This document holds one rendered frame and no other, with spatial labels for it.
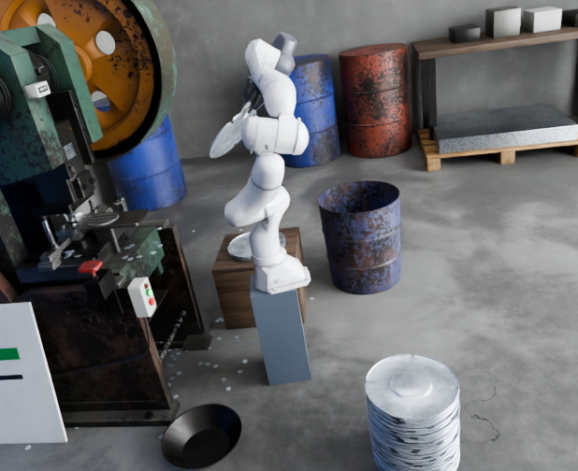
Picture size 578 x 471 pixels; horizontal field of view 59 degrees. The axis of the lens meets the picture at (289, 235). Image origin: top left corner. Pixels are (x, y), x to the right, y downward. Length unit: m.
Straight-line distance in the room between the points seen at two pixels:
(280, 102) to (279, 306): 0.79
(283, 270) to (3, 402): 1.24
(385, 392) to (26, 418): 1.44
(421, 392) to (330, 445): 0.45
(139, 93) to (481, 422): 1.83
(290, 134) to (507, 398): 1.27
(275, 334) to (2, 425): 1.17
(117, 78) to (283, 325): 1.23
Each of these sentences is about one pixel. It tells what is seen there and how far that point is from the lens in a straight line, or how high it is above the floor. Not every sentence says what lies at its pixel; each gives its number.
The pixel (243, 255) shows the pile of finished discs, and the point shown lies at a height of 0.37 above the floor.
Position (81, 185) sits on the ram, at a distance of 2.08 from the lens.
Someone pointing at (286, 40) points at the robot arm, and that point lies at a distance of 2.02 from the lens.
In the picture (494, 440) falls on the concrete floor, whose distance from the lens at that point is 2.03.
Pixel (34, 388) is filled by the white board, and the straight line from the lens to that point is 2.32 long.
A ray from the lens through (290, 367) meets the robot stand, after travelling 2.20.
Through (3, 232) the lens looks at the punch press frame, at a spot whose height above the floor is 0.84.
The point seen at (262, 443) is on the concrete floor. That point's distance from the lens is 2.06.
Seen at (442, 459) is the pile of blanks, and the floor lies 0.11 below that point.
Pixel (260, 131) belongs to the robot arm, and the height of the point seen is 1.10.
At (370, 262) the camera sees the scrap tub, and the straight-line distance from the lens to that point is 2.61.
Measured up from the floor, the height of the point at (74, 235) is 0.76.
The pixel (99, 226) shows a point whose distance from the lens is 2.10.
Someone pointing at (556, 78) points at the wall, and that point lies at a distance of 5.42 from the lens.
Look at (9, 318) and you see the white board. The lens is 2.23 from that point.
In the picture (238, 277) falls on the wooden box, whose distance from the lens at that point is 2.45.
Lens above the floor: 1.51
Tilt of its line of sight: 26 degrees down
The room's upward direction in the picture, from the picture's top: 10 degrees counter-clockwise
